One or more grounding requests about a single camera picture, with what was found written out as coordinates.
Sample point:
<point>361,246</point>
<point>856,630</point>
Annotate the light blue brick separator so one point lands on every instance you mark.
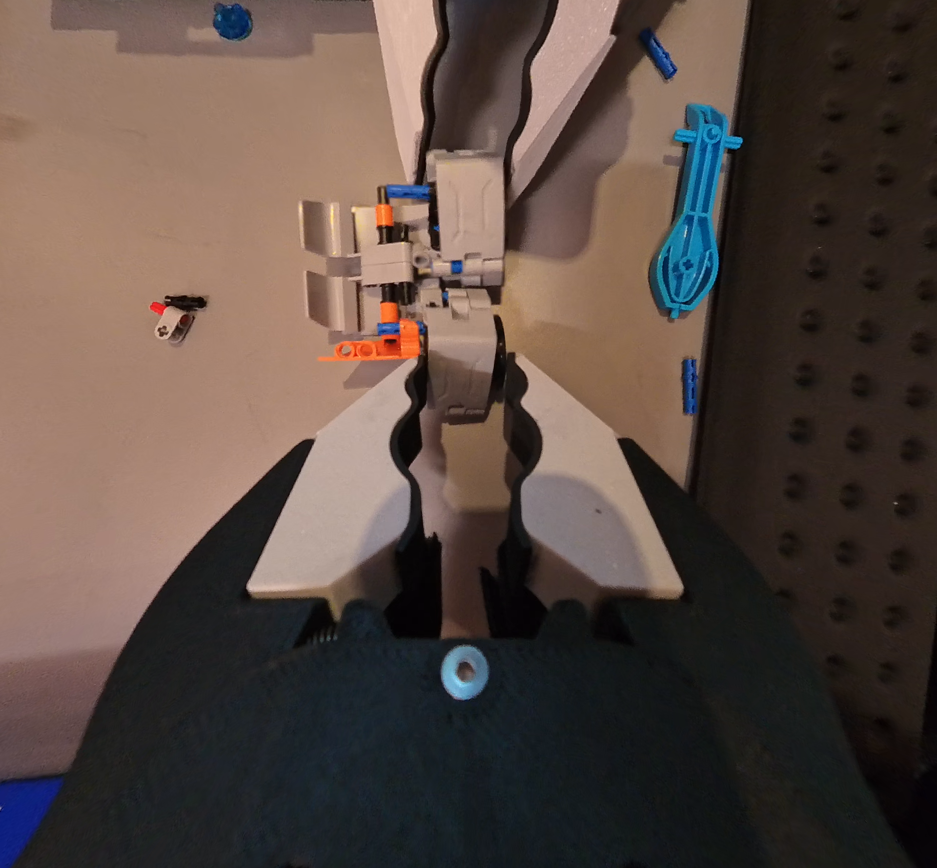
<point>688,260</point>

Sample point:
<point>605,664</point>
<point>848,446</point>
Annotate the blue brick pin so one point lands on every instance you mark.
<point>657,54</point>
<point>690,385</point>

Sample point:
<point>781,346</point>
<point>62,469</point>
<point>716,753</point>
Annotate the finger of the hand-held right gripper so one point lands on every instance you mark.
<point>402,18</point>
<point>585,18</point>

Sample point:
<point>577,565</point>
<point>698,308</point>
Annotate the blue translucent round brick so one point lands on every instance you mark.
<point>233,21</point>

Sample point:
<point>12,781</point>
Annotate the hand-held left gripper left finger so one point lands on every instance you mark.
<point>344,516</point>

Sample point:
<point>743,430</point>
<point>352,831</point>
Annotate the black perforated foam pad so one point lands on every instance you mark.
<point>842,297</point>

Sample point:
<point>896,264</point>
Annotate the grey orange brick assembly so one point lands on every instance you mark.
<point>454,363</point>

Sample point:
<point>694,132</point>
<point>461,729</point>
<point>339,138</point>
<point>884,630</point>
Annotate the grey hinged brick piece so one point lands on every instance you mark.
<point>468,209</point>

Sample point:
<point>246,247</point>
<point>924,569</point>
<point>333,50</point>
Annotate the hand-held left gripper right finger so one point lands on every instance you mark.
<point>593,516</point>

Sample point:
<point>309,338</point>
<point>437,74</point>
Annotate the small grey red-pinned brick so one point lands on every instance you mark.
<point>172,326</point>

